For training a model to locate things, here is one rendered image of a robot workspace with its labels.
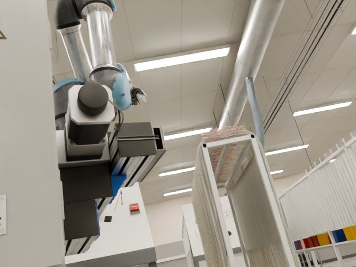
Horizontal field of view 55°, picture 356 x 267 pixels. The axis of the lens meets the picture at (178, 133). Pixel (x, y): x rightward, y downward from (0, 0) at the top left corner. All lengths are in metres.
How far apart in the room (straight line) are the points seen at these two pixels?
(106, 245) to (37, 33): 1.40
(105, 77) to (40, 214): 0.73
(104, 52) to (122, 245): 1.02
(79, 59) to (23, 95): 0.90
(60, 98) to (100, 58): 0.19
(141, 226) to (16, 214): 1.47
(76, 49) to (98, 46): 0.21
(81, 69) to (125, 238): 0.91
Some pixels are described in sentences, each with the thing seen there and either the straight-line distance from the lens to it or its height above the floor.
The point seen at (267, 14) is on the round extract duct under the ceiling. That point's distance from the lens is 3.74.
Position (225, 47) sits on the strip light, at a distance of 4.58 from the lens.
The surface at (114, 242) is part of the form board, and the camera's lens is 1.87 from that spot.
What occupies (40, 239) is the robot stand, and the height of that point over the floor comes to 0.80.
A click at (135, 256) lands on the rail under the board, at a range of 1.81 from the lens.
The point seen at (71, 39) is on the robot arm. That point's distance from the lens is 1.44.
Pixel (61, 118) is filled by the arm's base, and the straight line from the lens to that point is 1.14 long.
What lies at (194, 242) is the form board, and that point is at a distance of 4.75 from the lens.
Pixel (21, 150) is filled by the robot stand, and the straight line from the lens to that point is 0.52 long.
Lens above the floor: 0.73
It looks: 22 degrees up
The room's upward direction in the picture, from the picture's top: 12 degrees counter-clockwise
